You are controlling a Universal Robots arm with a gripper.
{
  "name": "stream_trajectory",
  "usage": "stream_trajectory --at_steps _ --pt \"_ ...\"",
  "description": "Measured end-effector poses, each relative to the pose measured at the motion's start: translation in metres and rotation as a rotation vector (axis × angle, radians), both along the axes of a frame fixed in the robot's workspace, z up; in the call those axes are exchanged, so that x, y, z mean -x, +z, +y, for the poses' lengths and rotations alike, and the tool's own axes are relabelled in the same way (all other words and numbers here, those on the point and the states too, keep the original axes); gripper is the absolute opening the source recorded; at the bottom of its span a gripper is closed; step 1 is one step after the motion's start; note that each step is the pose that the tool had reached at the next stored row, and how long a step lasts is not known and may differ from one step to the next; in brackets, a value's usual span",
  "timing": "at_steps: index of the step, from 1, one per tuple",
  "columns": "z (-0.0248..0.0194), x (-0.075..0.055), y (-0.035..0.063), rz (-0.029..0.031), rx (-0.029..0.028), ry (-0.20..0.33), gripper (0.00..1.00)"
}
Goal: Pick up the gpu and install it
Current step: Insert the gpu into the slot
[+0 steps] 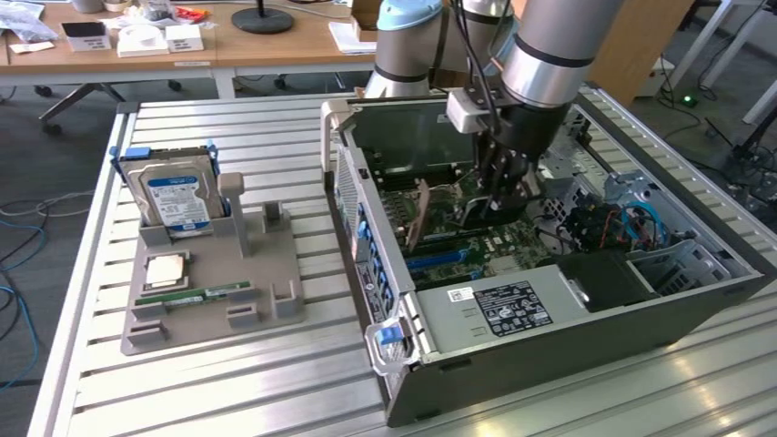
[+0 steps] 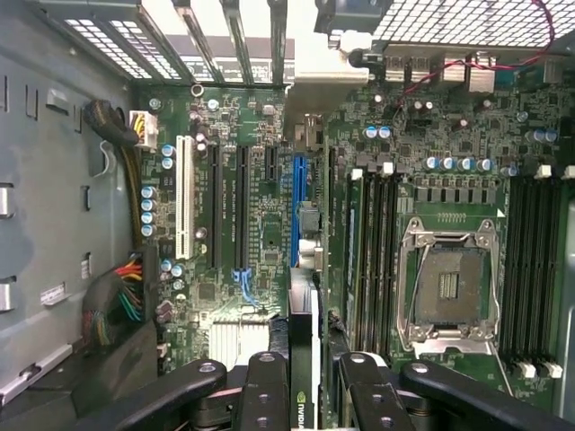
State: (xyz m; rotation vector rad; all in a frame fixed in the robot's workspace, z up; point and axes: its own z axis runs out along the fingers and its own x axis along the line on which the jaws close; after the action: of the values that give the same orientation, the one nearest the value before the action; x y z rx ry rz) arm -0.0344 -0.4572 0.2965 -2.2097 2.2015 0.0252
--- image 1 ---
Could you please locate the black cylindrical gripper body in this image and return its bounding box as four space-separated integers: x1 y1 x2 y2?
476 101 569 161

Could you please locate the green GPU card black cooler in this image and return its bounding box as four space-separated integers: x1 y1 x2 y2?
403 178 531 252

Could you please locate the green motherboard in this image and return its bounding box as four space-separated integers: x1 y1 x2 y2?
367 154 560 292

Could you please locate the silver chipset heatsink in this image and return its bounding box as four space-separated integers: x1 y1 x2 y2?
488 257 527 277

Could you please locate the long blue expansion slot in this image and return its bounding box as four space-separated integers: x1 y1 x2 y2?
404 248 476 270

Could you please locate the white electrical box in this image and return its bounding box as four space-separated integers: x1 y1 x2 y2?
644 56 676 99

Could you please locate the grey power supply black label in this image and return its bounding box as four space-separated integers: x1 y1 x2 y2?
412 266 593 356

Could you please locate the white paper stack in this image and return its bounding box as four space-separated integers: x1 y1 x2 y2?
327 20 379 56

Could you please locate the brown cardboard box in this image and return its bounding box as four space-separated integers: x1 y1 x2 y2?
349 0 381 32

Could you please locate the blue case latch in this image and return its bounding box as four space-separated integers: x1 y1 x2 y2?
373 318 407 351

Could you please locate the black silver PC case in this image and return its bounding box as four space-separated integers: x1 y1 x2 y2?
320 81 768 429

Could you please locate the wooden office desk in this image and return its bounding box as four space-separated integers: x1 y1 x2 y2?
0 0 548 87

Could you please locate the black round lamp base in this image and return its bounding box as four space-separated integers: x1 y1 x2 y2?
229 0 296 34

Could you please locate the grey plastic parts rack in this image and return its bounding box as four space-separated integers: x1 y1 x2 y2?
119 171 308 359

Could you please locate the hard disk blue carrier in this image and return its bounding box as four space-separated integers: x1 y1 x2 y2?
107 139 221 240

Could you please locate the silver CPU chip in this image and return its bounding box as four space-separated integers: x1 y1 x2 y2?
140 255 184 290

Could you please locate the small white box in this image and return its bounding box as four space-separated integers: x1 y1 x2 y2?
164 25 204 54

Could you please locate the red small item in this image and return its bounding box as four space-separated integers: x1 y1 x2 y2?
175 5 213 25

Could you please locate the white round holder box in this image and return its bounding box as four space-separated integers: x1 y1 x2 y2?
116 25 171 58

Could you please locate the grey caster chair base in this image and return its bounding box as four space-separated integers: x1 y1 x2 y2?
35 81 184 136

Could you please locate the white box black lid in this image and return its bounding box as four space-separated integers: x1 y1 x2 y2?
60 21 112 52

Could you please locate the beige label card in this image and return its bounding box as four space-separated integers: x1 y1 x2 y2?
8 40 55 55

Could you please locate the clear plastic bag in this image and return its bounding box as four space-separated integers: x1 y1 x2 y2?
0 0 60 43

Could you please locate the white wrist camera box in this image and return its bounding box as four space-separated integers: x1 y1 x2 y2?
445 88 507 134

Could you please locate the black camera cable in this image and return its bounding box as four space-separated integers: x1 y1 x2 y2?
431 0 511 134

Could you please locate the blue disk wire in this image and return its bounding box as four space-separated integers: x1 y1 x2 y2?
624 200 669 250

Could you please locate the white table frame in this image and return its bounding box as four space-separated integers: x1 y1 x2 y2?
661 0 777 127

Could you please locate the white cable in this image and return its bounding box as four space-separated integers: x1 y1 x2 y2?
0 190 92 219

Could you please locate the blue network cable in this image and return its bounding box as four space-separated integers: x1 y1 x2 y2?
0 218 48 392

